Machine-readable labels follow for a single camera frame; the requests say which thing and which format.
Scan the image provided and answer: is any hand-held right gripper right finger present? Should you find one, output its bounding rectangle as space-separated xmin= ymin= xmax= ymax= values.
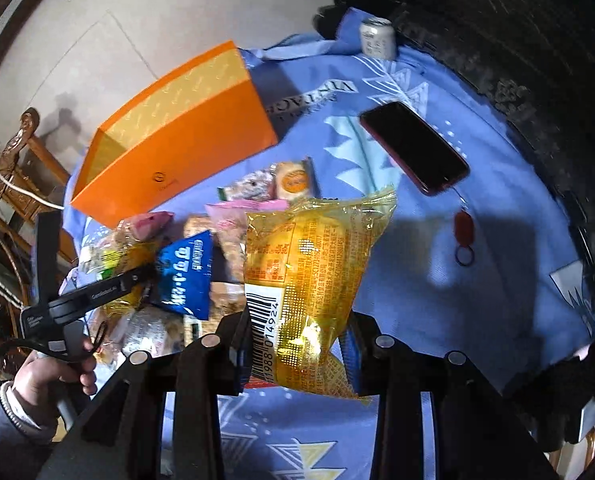
xmin=344 ymin=311 xmax=561 ymax=480

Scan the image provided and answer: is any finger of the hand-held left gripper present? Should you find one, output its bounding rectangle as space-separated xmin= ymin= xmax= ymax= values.
xmin=81 ymin=263 xmax=161 ymax=312

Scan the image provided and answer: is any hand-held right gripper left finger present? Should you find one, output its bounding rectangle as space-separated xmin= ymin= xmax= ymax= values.
xmin=38 ymin=308 xmax=253 ymax=480

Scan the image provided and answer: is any blue snack packet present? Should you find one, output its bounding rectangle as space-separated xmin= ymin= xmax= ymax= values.
xmin=150 ymin=230 xmax=214 ymax=322

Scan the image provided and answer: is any yellow bread snack packet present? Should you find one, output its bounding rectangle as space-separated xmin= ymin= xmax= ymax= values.
xmin=242 ymin=186 xmax=397 ymax=400

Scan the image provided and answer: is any orange cardboard box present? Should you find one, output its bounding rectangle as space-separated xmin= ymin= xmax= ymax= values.
xmin=70 ymin=41 xmax=279 ymax=228

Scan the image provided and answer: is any person's left forearm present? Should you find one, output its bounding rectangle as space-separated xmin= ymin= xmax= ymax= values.
xmin=0 ymin=380 xmax=63 ymax=463

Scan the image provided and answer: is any person's left hand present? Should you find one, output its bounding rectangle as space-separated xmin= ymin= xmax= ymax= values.
xmin=14 ymin=334 xmax=100 ymax=414

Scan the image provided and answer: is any yellow-green snack packet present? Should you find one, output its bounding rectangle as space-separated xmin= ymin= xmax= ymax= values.
xmin=80 ymin=232 xmax=161 ymax=282

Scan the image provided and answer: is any clear wrapped snack packet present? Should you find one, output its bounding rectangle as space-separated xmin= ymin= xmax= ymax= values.
xmin=119 ymin=305 xmax=188 ymax=357

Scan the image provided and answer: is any pink snack packet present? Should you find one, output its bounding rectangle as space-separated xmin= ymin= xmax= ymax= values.
xmin=205 ymin=199 xmax=291 ymax=235
xmin=118 ymin=210 xmax=174 ymax=242

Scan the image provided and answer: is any carved wooden chair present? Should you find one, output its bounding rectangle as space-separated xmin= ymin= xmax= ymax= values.
xmin=0 ymin=107 xmax=78 ymax=271

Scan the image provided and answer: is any speckled green-edged snack packet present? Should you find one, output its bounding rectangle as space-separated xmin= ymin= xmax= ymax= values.
xmin=218 ymin=170 xmax=278 ymax=203

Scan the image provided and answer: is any blue printed cloth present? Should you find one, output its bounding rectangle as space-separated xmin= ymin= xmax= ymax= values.
xmin=60 ymin=7 xmax=595 ymax=480

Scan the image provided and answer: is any orange round-logo cracker packet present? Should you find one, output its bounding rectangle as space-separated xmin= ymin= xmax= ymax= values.
xmin=270 ymin=157 xmax=318 ymax=202

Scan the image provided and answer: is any black smartphone with red case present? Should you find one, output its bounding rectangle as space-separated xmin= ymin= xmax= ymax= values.
xmin=359 ymin=101 xmax=472 ymax=197

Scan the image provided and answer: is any white drink can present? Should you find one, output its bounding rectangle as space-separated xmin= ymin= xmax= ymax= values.
xmin=359 ymin=16 xmax=399 ymax=61

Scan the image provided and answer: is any black cable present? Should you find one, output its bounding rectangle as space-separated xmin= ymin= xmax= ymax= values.
xmin=0 ymin=319 xmax=112 ymax=367

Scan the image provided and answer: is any white cable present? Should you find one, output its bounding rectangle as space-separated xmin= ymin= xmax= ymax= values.
xmin=0 ymin=172 xmax=64 ymax=211

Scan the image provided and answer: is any red key fob with ring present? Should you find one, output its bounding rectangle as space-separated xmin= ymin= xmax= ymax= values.
xmin=452 ymin=195 xmax=477 ymax=267

